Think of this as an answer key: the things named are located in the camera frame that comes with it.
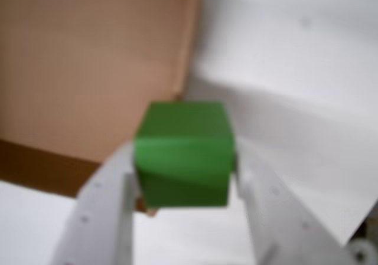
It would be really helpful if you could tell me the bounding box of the green cube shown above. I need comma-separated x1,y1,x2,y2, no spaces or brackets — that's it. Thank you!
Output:
133,101,237,210

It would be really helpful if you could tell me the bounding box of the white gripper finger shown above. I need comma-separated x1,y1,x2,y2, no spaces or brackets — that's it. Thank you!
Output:
54,143,139,265
234,140,351,265

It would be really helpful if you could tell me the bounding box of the brown cardboard box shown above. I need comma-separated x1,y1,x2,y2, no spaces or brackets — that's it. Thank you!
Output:
0,0,204,218

